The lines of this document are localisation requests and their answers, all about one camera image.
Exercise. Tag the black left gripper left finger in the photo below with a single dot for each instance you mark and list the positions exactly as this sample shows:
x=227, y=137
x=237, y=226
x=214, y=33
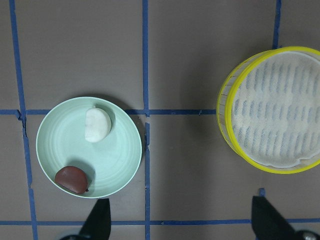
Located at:
x=98, y=223

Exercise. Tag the light green plate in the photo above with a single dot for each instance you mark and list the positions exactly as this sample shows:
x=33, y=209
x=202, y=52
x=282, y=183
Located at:
x=109, y=164

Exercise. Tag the yellow steamer basket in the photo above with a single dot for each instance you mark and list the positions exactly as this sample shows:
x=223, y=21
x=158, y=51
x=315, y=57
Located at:
x=226, y=96

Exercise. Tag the brown bun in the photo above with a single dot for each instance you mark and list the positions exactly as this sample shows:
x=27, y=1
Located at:
x=73, y=179

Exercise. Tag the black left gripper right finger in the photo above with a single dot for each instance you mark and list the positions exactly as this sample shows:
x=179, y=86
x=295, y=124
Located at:
x=267, y=223

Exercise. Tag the white steamed bun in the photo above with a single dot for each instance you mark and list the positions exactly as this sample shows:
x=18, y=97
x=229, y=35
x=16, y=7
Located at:
x=97, y=125

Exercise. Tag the white steamer liner cloth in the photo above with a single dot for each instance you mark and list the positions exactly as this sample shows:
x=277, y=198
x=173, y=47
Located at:
x=276, y=111

